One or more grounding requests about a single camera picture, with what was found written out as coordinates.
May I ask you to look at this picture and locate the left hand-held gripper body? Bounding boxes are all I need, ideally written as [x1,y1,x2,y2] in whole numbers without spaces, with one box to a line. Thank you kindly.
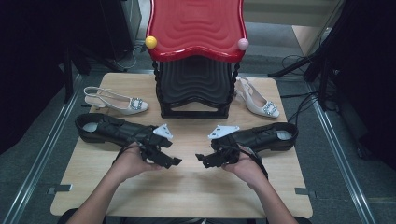
[134,123,174,162]

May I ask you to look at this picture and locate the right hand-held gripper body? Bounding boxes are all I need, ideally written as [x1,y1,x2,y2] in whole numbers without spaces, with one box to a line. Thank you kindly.
[207,124,250,166]

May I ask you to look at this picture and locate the black leather shoe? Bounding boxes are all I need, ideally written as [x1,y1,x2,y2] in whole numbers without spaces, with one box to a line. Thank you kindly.
[218,121,299,153]
[74,112,160,149]

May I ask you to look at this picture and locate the white slingback shoe jewelled buckle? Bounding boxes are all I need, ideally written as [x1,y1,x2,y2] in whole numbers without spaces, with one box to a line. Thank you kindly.
[83,86,149,116]
[234,76,280,119]

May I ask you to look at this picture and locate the red and black shoe rack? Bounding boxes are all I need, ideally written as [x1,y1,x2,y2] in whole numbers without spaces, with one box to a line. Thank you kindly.
[145,0,250,119]

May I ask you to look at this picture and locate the person's right hand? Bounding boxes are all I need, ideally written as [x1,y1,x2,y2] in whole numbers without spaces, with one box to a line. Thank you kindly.
[223,151,269,190]

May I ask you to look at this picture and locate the person's left hand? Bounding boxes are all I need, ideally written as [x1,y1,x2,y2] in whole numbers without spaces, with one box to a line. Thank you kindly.
[113,142,163,183]

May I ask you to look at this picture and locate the black metal stand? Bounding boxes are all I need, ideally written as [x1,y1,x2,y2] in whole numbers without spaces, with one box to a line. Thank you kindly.
[61,46,127,105]

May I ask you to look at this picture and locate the black cabinet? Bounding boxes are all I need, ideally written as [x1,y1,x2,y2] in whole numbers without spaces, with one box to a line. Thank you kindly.
[98,0,143,61]

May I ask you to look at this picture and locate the black tripod stand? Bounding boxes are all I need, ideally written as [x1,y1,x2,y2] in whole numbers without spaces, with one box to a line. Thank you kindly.
[267,0,348,111]

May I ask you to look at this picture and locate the beige board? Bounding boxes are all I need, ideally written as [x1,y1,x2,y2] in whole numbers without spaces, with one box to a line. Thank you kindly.
[291,24,332,58]

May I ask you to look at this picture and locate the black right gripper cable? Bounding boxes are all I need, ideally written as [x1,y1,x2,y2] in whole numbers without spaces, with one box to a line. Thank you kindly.
[234,144,270,180]

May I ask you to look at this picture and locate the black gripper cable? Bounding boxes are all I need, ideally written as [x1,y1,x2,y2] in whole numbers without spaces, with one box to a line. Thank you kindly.
[111,141,144,166]
[234,144,270,180]

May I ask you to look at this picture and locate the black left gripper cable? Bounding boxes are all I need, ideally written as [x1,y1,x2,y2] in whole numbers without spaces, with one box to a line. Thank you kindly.
[111,141,144,166]

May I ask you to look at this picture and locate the black floor cables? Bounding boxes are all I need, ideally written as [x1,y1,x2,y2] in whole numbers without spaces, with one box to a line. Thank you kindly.
[279,54,341,126]

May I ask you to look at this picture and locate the white floor cable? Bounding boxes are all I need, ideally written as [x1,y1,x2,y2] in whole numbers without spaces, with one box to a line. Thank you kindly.
[112,44,148,71]

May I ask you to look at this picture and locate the grey table bracket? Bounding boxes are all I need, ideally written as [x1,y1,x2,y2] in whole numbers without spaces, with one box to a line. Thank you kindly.
[47,184,73,196]
[294,187,318,199]

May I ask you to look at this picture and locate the metal floor rail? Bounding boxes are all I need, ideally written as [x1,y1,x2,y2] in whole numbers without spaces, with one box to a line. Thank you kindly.
[306,83,378,224]
[1,74,84,224]

